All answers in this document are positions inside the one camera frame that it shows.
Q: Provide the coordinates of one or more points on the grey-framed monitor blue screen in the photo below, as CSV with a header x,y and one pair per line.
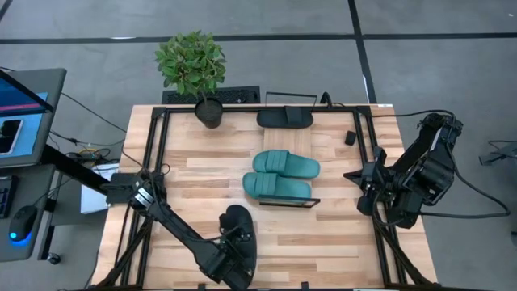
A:
x,y
28,133

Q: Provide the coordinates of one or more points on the grey side desk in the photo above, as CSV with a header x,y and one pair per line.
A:
x,y
24,190

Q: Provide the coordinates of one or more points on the white paper sheet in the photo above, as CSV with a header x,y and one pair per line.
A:
x,y
91,204

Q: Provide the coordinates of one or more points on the wooden shelf with black frame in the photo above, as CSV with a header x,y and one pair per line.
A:
x,y
287,139

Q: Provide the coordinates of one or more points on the black caster wheel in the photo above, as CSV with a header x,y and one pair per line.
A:
x,y
53,258

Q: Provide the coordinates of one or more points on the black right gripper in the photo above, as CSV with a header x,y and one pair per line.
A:
x,y
379,174

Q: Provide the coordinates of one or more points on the black rubber slide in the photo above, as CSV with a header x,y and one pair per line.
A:
x,y
274,119
244,214

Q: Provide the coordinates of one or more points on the green rubber slide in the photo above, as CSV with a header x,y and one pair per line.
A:
x,y
282,186
299,165

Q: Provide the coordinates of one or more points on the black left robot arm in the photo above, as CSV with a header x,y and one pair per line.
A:
x,y
177,228

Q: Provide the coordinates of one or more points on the green potted plant black pot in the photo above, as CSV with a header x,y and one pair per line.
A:
x,y
190,64

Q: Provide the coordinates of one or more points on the white sticker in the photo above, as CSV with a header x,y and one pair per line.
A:
x,y
384,105

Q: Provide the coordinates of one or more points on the black desk support beam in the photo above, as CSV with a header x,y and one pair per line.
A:
x,y
68,165

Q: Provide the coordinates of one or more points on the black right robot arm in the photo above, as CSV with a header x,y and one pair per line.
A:
x,y
424,169

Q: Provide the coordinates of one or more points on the black table-level camera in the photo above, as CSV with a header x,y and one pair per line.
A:
x,y
305,286

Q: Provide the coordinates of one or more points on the black computer mouse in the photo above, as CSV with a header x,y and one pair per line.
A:
x,y
22,220

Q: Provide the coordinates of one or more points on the black keyboard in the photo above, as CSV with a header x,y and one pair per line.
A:
x,y
5,198
234,95

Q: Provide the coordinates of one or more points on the small black block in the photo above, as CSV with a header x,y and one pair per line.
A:
x,y
350,137

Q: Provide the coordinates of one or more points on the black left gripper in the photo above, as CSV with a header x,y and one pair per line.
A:
x,y
232,266

